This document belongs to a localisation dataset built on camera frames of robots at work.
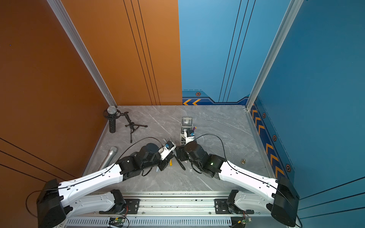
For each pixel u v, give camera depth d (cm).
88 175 47
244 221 69
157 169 67
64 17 72
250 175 45
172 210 73
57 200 40
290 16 72
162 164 66
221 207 72
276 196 39
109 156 89
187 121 101
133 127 101
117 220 72
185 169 87
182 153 64
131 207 74
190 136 64
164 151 64
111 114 85
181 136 89
